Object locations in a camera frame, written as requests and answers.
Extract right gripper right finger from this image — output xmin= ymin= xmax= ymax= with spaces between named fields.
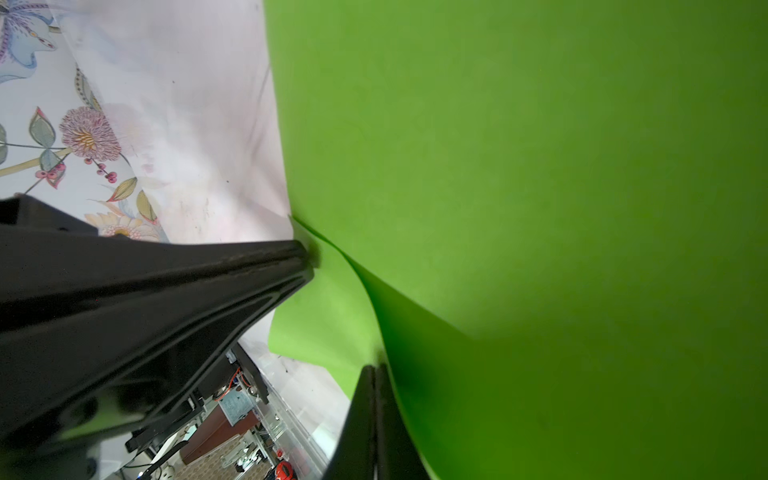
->
xmin=375 ymin=365 xmax=430 ymax=480

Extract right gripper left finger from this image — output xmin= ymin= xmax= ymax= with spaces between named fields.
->
xmin=322 ymin=366 xmax=376 ymax=480

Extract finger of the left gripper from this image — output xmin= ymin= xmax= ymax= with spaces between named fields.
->
xmin=1 ymin=196 xmax=309 ymax=330
xmin=1 ymin=263 xmax=312 ymax=479

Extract green square paper sheet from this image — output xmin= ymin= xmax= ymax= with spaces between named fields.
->
xmin=265 ymin=1 xmax=767 ymax=479

